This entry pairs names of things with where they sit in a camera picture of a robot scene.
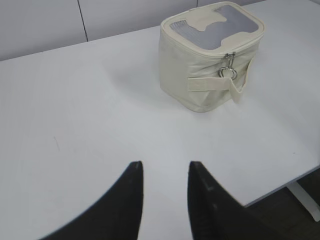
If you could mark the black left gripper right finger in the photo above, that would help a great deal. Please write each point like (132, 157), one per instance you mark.
(215, 215)

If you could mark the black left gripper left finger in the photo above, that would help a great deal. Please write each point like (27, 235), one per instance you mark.
(115, 216)

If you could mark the cream canvas zipper bag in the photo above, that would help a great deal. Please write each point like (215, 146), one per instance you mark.
(205, 53)

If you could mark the white table leg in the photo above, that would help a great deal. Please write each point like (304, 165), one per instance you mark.
(305, 199)

